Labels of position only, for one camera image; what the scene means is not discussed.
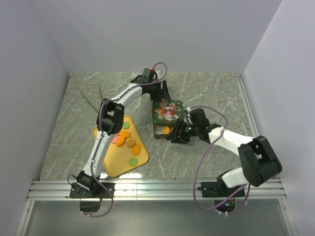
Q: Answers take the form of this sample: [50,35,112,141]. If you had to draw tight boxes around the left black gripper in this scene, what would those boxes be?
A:
[149,81,171,103]

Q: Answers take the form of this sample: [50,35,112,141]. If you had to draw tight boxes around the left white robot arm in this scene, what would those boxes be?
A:
[69,68,171,199]

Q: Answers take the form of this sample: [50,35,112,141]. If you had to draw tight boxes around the aluminium rail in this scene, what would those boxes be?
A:
[234,73,259,137]
[27,179,286,201]

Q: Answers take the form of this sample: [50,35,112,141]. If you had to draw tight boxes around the round dotted biscuit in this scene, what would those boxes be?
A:
[162,126,170,135]

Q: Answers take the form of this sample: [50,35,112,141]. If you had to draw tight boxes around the orange fish cookie right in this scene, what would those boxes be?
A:
[132,144,142,155]

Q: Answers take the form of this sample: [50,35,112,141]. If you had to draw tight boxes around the orange fish cookie middle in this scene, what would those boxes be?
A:
[115,137,126,147]

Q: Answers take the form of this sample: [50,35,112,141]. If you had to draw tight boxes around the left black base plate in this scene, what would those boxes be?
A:
[69,182,115,199]

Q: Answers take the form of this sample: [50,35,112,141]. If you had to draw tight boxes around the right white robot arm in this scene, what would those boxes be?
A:
[166,106,283,197]

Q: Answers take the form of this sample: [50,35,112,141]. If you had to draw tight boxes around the gold tin lid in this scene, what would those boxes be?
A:
[152,100,185,126]

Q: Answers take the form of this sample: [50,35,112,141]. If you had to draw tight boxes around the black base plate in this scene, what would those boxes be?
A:
[197,181,241,198]
[69,182,115,199]

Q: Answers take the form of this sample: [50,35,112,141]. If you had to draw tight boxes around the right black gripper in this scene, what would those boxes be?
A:
[166,118,199,145]

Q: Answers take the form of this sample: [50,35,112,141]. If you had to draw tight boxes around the green sandwich cookie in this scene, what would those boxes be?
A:
[123,121,130,129]
[128,157,138,167]

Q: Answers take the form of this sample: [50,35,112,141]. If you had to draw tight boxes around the green sandwich cookie far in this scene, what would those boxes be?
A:
[123,121,130,129]

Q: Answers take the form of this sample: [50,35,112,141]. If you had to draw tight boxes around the tan flower cookie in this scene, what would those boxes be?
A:
[127,139,136,147]

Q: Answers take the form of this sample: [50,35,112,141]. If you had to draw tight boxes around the green sandwich cookie near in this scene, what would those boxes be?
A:
[128,157,138,167]

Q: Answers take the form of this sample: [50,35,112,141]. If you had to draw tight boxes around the aluminium front rail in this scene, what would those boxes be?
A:
[27,179,286,201]

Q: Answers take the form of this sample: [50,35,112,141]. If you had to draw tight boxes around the orange fish cookie upper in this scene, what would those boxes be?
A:
[120,130,131,139]

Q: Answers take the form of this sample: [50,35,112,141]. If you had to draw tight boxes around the green cookie tin box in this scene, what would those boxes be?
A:
[153,125,175,140]

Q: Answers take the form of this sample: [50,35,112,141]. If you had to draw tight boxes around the orange fish cookie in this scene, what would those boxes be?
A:
[132,144,142,155]
[120,130,131,139]
[115,137,126,147]

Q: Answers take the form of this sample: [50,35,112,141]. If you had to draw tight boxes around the yellow plastic tray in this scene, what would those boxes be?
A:
[94,115,149,177]

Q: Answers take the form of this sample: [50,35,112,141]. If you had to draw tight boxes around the aluminium right side rail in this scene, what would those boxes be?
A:
[234,73,259,137]

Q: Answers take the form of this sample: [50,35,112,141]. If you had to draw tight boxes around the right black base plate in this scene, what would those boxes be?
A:
[197,181,241,198]

